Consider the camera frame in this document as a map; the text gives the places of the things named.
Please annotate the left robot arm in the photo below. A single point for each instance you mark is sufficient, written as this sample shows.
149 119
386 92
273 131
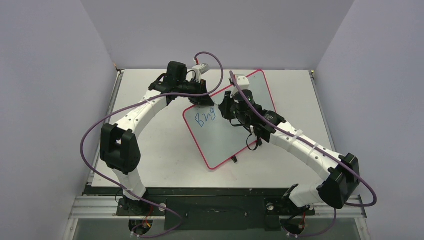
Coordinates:
119 147

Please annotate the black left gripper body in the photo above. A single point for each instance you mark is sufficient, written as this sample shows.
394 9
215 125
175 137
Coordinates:
194 87

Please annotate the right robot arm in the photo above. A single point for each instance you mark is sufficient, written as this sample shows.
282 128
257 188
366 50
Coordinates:
339 173

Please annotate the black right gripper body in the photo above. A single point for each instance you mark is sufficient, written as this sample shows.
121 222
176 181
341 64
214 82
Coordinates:
227 106

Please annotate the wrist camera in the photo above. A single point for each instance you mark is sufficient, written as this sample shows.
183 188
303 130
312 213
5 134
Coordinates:
199 70
240 82

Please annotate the pink framed whiteboard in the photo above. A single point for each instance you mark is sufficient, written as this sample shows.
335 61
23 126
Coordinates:
215 137

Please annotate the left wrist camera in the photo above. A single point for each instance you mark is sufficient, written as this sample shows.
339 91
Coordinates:
199 70

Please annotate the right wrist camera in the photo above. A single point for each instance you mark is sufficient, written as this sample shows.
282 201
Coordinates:
240 82

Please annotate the black table front rail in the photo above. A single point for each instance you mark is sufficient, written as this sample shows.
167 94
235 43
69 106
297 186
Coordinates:
210 209

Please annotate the aluminium frame rail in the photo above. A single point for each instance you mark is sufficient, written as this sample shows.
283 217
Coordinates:
94 207

